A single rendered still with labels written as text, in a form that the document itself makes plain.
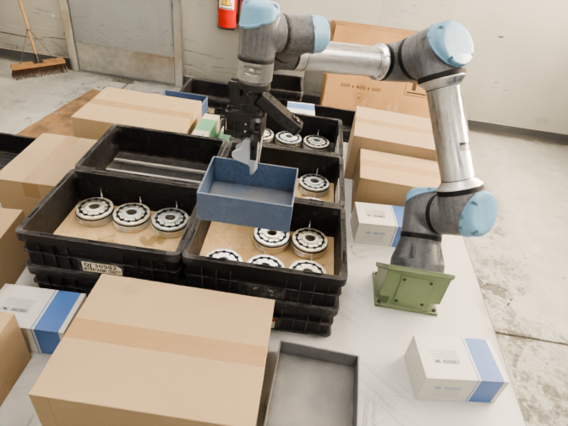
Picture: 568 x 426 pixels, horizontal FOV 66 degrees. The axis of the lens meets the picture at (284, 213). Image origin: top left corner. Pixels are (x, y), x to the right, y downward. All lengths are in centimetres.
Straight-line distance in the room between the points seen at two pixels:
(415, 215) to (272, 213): 50
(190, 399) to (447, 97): 88
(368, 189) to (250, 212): 76
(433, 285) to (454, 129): 42
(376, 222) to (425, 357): 52
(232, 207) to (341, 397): 52
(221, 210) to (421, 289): 64
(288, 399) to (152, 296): 39
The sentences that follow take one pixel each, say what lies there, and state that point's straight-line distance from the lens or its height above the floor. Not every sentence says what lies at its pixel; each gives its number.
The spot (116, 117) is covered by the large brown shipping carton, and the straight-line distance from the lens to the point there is 176.
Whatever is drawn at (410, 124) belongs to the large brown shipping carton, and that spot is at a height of 90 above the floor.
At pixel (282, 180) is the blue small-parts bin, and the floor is 110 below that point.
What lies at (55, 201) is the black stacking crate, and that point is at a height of 91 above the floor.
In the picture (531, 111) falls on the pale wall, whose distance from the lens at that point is 463.
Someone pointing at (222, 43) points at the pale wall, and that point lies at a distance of 424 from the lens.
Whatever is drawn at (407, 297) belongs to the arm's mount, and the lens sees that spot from 132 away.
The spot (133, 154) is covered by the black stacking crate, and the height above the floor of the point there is 83.
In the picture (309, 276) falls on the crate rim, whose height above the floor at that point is 93.
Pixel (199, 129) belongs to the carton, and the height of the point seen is 88.
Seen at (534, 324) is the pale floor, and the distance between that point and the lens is 265.
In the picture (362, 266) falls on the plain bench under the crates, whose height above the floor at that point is 70.
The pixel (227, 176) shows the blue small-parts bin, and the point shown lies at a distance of 105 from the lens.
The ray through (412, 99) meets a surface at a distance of 405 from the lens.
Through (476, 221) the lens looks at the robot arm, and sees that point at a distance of 118.
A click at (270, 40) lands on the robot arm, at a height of 141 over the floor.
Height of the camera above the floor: 166
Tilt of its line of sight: 37 degrees down
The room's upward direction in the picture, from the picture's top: 8 degrees clockwise
